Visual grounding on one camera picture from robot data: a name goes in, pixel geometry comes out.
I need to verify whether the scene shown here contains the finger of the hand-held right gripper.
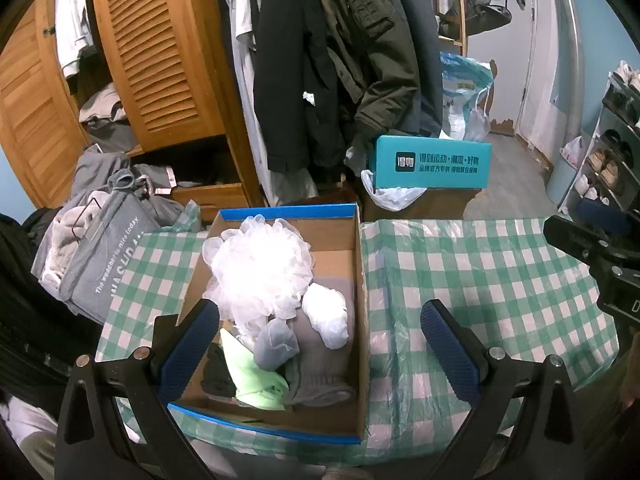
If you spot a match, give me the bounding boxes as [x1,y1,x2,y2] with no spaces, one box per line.
[544,215,640,273]
[577,199,640,253]

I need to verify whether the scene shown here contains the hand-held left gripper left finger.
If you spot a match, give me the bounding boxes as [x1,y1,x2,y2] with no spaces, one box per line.
[55,299,221,480]

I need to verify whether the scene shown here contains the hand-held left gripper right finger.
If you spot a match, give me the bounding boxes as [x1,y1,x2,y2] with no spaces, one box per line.
[421,299,586,480]

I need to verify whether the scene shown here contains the black sock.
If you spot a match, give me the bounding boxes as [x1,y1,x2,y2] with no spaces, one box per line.
[202,342,238,398]

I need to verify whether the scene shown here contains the lime green sock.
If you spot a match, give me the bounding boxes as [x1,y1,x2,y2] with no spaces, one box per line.
[220,329,290,411]

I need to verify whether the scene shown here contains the grey sock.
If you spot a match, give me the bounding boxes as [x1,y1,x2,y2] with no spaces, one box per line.
[252,319,300,373]

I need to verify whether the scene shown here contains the white mesh bath pouf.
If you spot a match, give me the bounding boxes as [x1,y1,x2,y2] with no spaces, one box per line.
[201,215,315,341]

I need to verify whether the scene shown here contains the white sock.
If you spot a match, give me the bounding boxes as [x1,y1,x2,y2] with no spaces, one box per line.
[301,282,350,351]

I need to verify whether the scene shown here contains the blue cardboard box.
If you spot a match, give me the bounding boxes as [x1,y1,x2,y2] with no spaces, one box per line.
[152,202,371,446]

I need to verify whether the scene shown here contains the shoe rack with shoes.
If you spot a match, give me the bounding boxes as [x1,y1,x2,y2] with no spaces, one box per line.
[575,60,640,201]

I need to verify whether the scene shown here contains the light blue trash bin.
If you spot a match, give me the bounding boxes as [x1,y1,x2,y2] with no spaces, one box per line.
[545,135,583,203]

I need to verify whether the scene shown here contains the white bin bag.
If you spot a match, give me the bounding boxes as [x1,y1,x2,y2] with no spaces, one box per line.
[559,135,585,167]

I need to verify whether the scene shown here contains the green checkered tablecloth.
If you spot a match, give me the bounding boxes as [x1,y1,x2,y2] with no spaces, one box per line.
[97,217,621,466]

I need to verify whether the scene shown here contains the grey printed laundry bag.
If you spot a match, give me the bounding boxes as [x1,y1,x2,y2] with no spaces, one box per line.
[32,192,161,323]

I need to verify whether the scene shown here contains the brown cardboard box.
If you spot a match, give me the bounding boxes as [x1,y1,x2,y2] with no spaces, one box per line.
[357,187,483,222]

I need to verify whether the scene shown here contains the white door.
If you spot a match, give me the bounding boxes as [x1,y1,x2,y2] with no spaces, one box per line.
[515,0,586,161]

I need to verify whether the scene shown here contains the clear plastic bag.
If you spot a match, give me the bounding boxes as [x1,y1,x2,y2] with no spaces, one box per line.
[465,85,493,143]

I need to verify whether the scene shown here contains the teal shoebox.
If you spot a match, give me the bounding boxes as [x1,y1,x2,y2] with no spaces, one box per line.
[367,135,493,191]

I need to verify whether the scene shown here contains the wooden wardrobe drawer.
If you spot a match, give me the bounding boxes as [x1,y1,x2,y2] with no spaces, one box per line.
[167,180,251,221]

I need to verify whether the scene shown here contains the black bag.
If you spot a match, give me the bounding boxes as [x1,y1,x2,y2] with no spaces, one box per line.
[0,212,103,411]

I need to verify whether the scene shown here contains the pale clothes bundle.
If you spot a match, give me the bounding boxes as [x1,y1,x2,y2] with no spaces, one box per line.
[40,205,108,286]

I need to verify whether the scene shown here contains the person's pale clothing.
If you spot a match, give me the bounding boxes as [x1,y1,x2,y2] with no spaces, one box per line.
[0,392,63,480]

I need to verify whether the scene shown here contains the blue and white plastic bag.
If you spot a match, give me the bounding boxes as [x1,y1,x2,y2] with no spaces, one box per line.
[440,51,496,141]

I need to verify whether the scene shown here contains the grey garment with pink trim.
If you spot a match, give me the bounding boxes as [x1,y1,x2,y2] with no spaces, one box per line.
[70,145,186,226]

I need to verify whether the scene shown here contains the blue-grey hanging jacket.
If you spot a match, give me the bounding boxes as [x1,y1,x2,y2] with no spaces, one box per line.
[385,0,443,138]

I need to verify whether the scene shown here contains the wooden shelf rack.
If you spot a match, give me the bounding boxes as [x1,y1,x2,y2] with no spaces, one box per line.
[415,0,468,56]

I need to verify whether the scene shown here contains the folded grey clothes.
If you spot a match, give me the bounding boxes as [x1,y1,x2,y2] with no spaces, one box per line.
[77,82,138,153]

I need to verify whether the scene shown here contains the olive green hanging jacket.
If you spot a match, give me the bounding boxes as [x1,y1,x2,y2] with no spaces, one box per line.
[317,0,421,148]

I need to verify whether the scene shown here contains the wooden wardrobe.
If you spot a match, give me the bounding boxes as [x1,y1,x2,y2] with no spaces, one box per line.
[0,0,266,211]

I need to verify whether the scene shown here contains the louvred wooden wardrobe door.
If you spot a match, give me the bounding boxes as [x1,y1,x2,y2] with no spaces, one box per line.
[90,0,228,151]

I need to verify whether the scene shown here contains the black hanging jacket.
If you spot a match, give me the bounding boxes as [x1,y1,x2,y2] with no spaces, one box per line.
[252,0,346,176]

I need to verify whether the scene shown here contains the white hanging shirt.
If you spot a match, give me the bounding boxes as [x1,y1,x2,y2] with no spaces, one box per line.
[207,0,321,208]

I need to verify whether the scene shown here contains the white garment in wardrobe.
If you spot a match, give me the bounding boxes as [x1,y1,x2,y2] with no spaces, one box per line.
[52,0,96,78]

